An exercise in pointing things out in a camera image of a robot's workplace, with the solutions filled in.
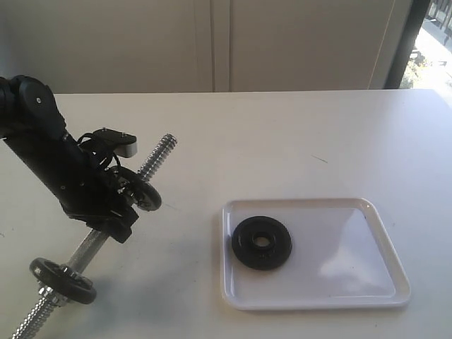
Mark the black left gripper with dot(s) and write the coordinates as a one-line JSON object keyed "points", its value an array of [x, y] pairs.
{"points": [[87, 190]]}

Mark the chrome threaded dumbbell bar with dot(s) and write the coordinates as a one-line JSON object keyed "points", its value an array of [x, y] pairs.
{"points": [[90, 246]]}

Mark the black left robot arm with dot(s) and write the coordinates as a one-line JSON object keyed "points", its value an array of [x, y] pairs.
{"points": [[34, 129]]}

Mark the black far-end weight plate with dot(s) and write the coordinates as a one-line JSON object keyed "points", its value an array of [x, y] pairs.
{"points": [[136, 190]]}

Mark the black near-end weight plate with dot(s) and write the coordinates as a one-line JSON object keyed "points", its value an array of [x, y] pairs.
{"points": [[64, 280]]}

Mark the chrome star collar nut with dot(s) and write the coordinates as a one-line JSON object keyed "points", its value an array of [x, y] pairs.
{"points": [[52, 296]]}

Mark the white plastic tray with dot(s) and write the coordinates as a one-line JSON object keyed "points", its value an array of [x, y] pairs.
{"points": [[342, 258]]}

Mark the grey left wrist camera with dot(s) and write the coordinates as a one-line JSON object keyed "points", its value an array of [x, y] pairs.
{"points": [[122, 144]]}

